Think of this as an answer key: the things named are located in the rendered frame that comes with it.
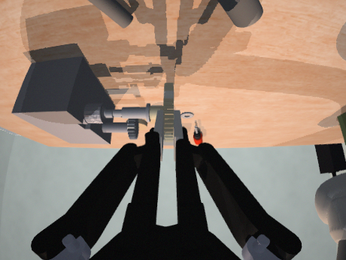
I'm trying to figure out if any tan gear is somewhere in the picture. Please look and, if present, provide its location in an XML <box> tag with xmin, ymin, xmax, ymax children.
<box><xmin>104</xmin><ymin>83</ymin><xmax>174</xmax><ymax>142</ymax></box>

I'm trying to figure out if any red-handled screwdriver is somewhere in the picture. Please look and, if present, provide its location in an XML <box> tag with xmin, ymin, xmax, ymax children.
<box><xmin>193</xmin><ymin>125</ymin><xmax>202</xmax><ymax>145</ymax></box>

